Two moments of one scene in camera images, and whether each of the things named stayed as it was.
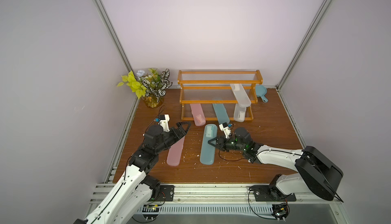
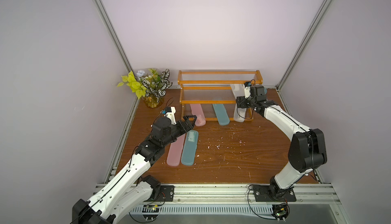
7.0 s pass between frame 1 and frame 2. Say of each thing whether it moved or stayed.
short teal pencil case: stayed
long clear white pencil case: stayed
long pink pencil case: stayed
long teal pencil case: moved
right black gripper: moved
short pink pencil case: stayed
